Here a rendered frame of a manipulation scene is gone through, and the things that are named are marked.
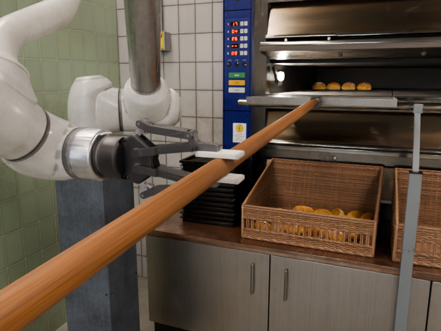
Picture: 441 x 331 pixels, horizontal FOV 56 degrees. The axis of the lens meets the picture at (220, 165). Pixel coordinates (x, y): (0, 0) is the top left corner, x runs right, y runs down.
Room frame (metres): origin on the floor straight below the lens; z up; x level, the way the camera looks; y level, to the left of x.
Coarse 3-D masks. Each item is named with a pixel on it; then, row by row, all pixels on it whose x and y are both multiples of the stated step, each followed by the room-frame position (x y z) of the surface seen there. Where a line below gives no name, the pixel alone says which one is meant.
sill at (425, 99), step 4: (352, 96) 2.02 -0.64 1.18; (356, 96) 2.01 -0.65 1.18; (360, 96) 2.01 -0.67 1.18; (364, 96) 2.01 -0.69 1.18; (368, 96) 2.01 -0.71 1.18; (372, 96) 2.01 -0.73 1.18; (376, 96) 2.01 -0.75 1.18; (380, 96) 2.01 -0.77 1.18; (384, 96) 2.01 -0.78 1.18; (388, 96) 2.01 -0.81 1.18; (400, 100) 1.94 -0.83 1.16; (404, 100) 1.93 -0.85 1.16; (408, 100) 1.93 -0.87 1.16; (412, 100) 1.92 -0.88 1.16; (416, 100) 1.91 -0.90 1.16; (420, 100) 1.91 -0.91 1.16; (424, 100) 1.90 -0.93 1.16; (428, 100) 1.89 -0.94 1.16; (432, 100) 1.89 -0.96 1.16; (436, 100) 1.88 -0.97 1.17; (440, 100) 1.88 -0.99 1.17
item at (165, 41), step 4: (164, 32) 2.32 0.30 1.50; (168, 32) 2.36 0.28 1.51; (164, 36) 2.32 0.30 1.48; (168, 36) 2.36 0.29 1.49; (164, 40) 2.32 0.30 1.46; (168, 40) 2.36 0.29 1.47; (164, 44) 2.32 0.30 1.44; (168, 44) 2.36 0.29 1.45; (164, 48) 2.32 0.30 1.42; (168, 48) 2.36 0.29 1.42
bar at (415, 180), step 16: (416, 112) 1.56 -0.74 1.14; (416, 128) 1.51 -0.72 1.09; (416, 144) 1.46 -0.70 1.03; (416, 160) 1.42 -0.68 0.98; (416, 176) 1.36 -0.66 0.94; (416, 192) 1.36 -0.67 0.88; (416, 208) 1.36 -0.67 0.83; (416, 224) 1.35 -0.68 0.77; (400, 272) 1.37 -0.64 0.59; (400, 288) 1.37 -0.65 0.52; (400, 304) 1.36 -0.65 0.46; (400, 320) 1.36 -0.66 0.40
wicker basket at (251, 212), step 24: (288, 168) 2.09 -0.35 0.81; (312, 168) 2.05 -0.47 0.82; (336, 168) 2.00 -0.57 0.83; (360, 168) 1.96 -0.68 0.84; (384, 168) 1.92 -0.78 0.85; (264, 192) 2.00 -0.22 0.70; (312, 192) 2.01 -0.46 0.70; (336, 192) 1.97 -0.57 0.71; (264, 216) 1.67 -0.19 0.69; (288, 216) 1.63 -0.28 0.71; (312, 216) 1.59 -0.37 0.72; (336, 216) 1.56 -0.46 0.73; (264, 240) 1.67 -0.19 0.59; (288, 240) 1.63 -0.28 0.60; (336, 240) 1.56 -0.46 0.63; (360, 240) 1.52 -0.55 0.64
